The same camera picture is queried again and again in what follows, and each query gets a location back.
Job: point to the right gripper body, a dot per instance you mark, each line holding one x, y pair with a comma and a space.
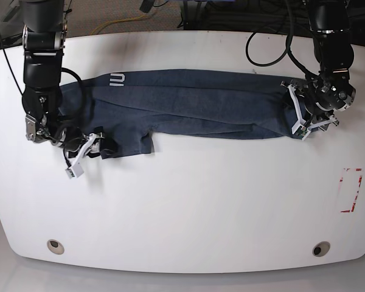
84, 145

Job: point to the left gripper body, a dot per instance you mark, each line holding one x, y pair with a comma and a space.
307, 111

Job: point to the dark blue T-shirt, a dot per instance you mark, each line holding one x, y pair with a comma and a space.
131, 106

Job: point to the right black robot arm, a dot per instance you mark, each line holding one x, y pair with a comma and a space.
44, 34

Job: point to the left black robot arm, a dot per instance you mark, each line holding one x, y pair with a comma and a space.
319, 96

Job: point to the red tape rectangle marking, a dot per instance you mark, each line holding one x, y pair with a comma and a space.
349, 189

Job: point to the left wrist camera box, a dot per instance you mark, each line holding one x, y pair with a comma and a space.
300, 131

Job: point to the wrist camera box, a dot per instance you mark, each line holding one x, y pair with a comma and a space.
74, 171
300, 131

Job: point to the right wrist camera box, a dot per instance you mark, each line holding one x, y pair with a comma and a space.
74, 171

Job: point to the left table cable grommet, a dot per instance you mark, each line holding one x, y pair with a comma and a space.
55, 247

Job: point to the table cable grommet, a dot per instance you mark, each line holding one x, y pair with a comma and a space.
321, 249
55, 247

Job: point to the right table cable grommet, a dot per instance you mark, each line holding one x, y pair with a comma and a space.
321, 249

